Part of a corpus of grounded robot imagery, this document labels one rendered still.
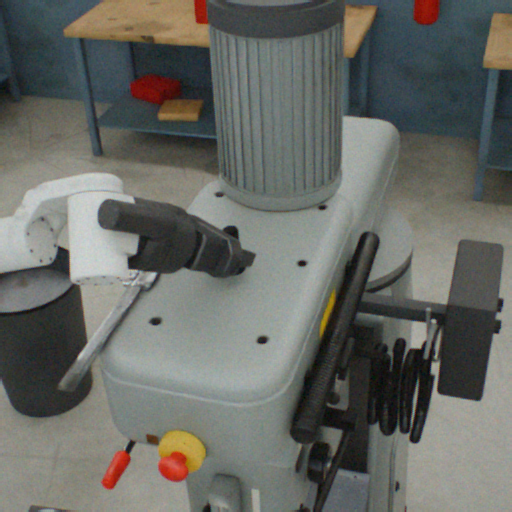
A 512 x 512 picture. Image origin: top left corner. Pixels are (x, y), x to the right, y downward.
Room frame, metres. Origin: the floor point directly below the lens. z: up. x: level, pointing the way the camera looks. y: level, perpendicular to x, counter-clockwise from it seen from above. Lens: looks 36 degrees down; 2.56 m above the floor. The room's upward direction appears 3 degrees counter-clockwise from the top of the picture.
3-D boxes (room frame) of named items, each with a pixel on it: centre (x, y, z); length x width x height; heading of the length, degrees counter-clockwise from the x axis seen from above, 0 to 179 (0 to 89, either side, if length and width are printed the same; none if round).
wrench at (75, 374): (0.81, 0.19, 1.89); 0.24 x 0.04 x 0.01; 161
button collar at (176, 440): (0.70, 0.11, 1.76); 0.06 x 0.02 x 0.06; 71
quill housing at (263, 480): (0.93, 0.03, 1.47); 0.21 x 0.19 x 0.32; 71
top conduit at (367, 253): (0.91, -0.12, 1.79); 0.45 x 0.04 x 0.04; 161
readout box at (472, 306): (1.09, -0.38, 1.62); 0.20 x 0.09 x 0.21; 161
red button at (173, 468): (0.68, 0.12, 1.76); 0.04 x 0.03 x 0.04; 71
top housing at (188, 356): (0.94, 0.03, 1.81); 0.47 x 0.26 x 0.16; 161
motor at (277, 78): (1.16, -0.05, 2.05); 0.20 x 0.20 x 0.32
